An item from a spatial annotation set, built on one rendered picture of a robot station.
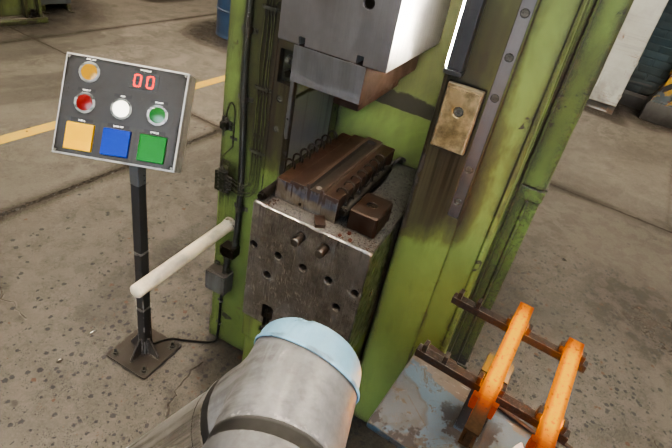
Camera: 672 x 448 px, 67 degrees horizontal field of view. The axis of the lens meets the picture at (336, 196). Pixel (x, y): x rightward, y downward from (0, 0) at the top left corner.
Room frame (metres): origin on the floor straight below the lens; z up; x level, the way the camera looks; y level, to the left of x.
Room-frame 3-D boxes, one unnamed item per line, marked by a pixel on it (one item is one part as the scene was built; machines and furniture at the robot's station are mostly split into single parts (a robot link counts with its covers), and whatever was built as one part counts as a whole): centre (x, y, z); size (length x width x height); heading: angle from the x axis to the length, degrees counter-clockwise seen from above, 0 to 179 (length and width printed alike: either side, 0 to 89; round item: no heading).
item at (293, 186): (1.40, 0.01, 0.96); 0.42 x 0.20 x 0.09; 159
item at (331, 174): (1.39, -0.02, 0.99); 0.42 x 0.05 x 0.01; 159
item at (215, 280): (1.45, 0.37, 0.36); 0.09 x 0.07 x 0.12; 69
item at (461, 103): (1.21, -0.26, 1.27); 0.09 x 0.02 x 0.17; 69
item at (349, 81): (1.40, 0.01, 1.32); 0.42 x 0.20 x 0.10; 159
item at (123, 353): (1.34, 0.63, 0.05); 0.22 x 0.22 x 0.09; 69
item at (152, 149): (1.22, 0.53, 1.01); 0.07 x 0.05 x 0.07; 94
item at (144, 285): (1.25, 0.44, 0.62); 0.44 x 0.05 x 0.05; 159
